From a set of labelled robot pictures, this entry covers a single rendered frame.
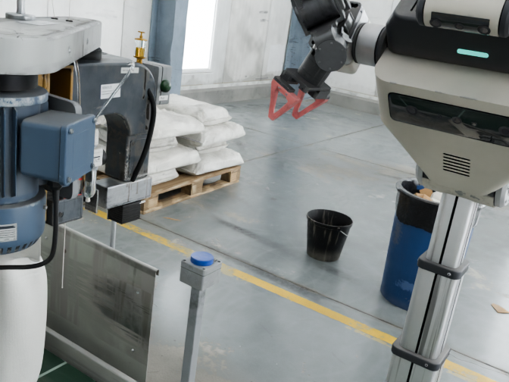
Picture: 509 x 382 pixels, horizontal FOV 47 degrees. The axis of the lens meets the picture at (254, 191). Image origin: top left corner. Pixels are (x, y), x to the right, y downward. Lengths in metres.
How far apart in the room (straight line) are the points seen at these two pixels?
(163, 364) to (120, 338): 0.72
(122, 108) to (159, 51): 5.98
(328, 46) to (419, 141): 0.39
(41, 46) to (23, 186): 0.21
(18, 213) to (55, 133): 0.15
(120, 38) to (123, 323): 5.33
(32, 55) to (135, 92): 0.49
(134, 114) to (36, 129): 0.49
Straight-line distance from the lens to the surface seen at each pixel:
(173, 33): 7.01
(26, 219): 0.96
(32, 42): 0.88
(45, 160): 0.89
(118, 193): 1.38
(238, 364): 2.66
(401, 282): 3.34
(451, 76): 1.26
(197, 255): 1.55
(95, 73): 1.25
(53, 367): 1.94
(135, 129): 1.36
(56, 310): 2.12
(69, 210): 1.28
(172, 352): 2.69
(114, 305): 1.88
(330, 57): 1.08
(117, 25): 6.88
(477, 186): 1.41
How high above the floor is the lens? 1.51
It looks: 18 degrees down
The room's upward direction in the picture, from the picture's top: 8 degrees clockwise
